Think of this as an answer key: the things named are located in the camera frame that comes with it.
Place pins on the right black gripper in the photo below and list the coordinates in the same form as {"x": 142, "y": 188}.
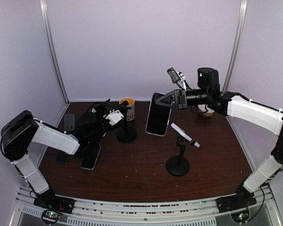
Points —
{"x": 179, "y": 98}

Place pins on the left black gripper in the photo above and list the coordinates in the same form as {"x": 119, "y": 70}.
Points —
{"x": 101, "y": 109}

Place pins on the large black phone silver edge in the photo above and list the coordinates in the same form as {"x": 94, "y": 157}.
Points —
{"x": 158, "y": 117}

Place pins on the black round-base phone stand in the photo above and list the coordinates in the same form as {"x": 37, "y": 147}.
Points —
{"x": 126, "y": 134}

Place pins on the small black phone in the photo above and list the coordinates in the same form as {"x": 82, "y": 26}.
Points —
{"x": 62, "y": 158}

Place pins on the black stand with white pad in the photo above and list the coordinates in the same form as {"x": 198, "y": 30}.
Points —
{"x": 178, "y": 165}

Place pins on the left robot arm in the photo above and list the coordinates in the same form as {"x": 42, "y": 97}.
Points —
{"x": 83, "y": 141}

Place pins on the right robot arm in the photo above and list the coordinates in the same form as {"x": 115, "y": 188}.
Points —
{"x": 232, "y": 104}

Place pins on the dark grey small phone stand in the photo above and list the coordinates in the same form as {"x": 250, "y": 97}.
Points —
{"x": 69, "y": 122}

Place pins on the white ceramic bowl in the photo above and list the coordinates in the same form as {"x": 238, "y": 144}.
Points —
{"x": 204, "y": 111}

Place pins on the patterned mug yellow inside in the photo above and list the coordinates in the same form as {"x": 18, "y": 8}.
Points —
{"x": 129, "y": 111}

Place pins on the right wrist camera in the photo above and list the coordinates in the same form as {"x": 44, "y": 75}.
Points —
{"x": 177, "y": 78}

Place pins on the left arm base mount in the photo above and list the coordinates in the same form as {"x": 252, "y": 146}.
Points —
{"x": 55, "y": 206}

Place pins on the front aluminium rail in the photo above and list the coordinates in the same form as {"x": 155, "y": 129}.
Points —
{"x": 201, "y": 212}

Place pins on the right aluminium frame post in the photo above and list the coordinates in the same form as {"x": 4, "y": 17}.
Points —
{"x": 241, "y": 19}

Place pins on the aluminium frame post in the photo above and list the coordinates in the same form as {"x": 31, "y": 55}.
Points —
{"x": 53, "y": 54}
{"x": 241, "y": 19}

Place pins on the left aluminium frame post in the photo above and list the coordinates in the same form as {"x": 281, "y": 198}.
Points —
{"x": 53, "y": 54}

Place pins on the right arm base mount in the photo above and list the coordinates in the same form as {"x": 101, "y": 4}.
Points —
{"x": 239, "y": 203}

